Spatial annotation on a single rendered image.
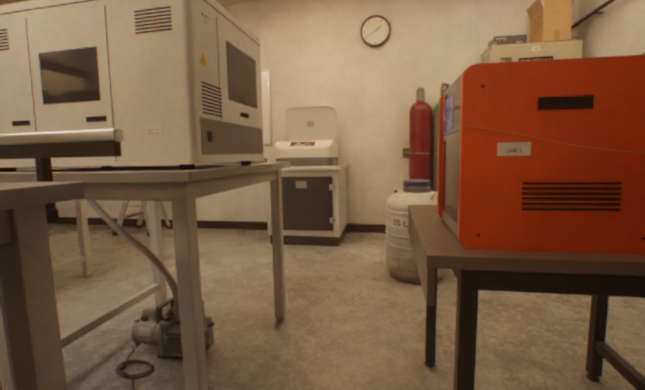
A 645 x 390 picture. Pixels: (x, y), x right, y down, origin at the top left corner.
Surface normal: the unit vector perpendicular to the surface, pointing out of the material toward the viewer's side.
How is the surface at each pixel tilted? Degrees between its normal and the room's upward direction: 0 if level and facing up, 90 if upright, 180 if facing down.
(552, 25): 90
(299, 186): 90
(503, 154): 90
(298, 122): 105
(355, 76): 90
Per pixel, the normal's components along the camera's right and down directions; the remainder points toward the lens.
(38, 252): 0.98, 0.00
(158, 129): -0.19, 0.11
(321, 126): -0.18, 0.36
